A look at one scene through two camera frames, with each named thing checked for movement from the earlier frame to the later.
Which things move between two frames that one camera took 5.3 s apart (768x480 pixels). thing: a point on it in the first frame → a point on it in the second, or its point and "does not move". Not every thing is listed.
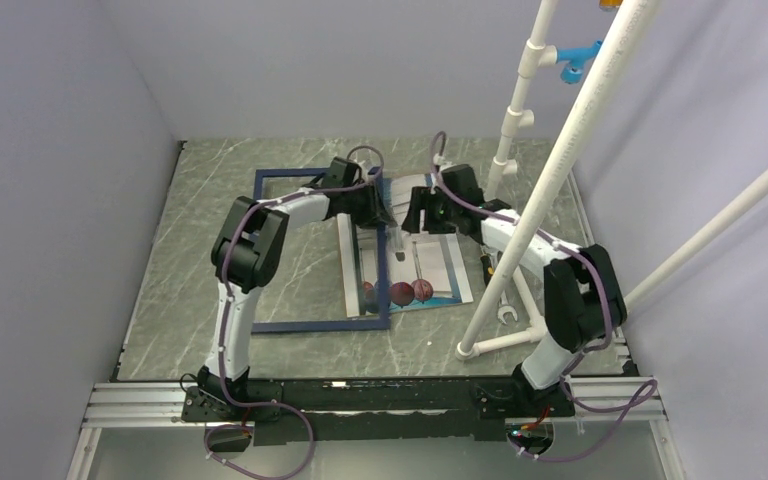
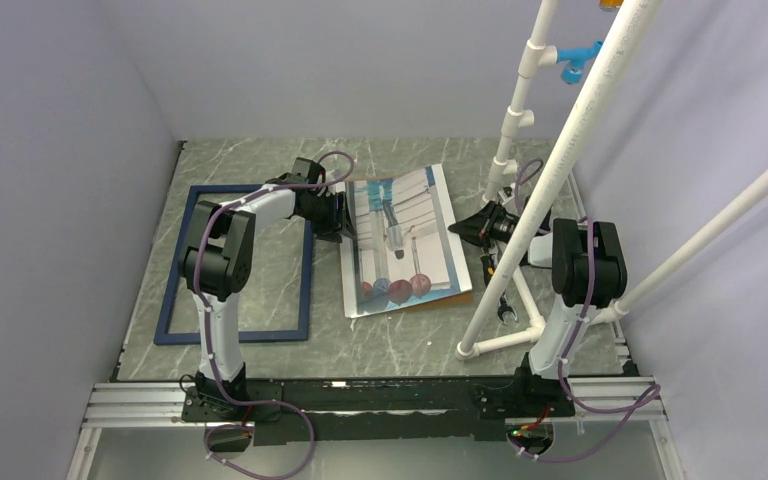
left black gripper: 374,213 → 338,222
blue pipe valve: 572,71 does not move
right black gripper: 423,198 → 474,228
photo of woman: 429,273 does not move
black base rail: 291,412 does not move
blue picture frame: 380,325 → 162,336
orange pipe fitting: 610,5 does not move
